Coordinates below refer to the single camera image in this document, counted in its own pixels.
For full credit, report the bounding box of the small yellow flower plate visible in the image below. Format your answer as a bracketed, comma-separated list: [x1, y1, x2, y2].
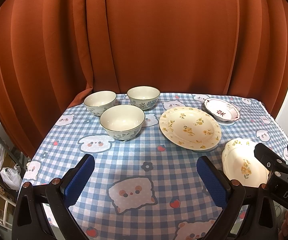
[222, 138, 269, 187]

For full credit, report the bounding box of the pink red-rimmed plate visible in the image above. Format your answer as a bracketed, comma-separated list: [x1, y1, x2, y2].
[203, 98, 240, 122]

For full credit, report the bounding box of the large yellow flower plate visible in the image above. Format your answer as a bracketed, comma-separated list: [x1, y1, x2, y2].
[159, 107, 222, 151]

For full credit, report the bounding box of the floral ceramic bowl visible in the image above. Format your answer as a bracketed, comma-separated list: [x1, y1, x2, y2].
[100, 105, 145, 141]
[84, 90, 117, 116]
[127, 86, 160, 111]

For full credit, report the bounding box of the operator right hand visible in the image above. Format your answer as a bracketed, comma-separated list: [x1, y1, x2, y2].
[278, 211, 288, 240]

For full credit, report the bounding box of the white plastic bag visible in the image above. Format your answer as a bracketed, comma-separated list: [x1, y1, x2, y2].
[0, 167, 22, 191]

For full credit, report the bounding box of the blue checked bear tablecloth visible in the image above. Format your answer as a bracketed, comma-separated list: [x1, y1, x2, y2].
[21, 91, 288, 240]

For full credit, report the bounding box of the orange curtain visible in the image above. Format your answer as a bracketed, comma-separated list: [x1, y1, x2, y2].
[0, 0, 288, 157]

